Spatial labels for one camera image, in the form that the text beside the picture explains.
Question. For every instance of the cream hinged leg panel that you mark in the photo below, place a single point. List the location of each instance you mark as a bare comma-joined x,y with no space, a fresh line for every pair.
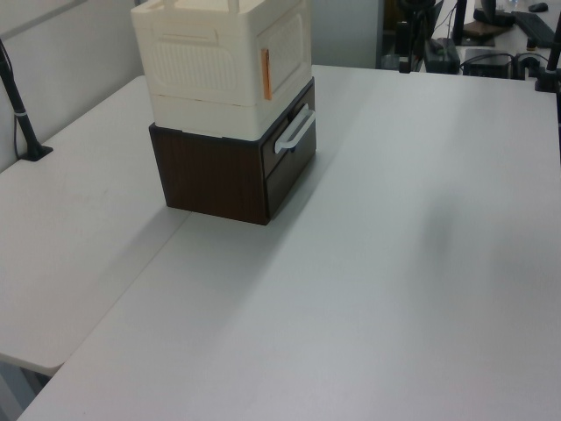
289,48

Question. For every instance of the dark brown wooden drawer unit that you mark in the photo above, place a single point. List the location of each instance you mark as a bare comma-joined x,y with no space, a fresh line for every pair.
206,175

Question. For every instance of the orange tape strip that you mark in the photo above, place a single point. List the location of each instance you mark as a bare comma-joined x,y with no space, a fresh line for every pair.
266,74

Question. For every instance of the black electronics box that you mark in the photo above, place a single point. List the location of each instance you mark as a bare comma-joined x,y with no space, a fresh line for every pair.
486,66

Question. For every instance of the black monitor stand pole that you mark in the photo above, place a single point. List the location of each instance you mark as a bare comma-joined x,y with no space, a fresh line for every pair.
459,19

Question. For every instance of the brown wooden board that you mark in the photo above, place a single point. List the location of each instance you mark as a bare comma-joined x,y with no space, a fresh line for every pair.
480,31

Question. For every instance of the black oval monitor base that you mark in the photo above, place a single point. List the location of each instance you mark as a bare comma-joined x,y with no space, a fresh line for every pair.
493,16

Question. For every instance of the black clamped pole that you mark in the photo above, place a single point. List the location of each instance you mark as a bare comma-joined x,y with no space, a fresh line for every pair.
548,76

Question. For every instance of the black computer keyboard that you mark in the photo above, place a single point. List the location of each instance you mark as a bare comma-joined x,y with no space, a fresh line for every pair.
534,28

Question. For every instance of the black computer mouse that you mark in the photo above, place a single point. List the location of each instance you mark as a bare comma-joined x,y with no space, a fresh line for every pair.
538,6

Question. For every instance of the black camera pole with base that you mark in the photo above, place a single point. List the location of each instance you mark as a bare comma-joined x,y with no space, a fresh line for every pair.
22,118

